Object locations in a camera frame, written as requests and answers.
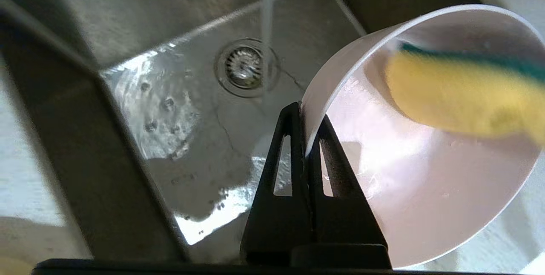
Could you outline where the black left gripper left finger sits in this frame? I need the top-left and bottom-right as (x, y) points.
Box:
(240, 102), (313, 265)

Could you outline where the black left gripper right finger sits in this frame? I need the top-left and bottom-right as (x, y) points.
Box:
(307, 115), (391, 267)

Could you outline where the pink plastic bowl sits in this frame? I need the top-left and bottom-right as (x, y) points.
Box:
(300, 4), (545, 269)

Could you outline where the green and yellow sponge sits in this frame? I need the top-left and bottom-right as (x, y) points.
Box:
(384, 41), (545, 144)

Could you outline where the stainless steel sink basin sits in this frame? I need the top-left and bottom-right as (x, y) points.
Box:
(0, 0), (482, 265)

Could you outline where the round metal drain strainer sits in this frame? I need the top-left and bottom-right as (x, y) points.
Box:
(215, 38), (281, 98)

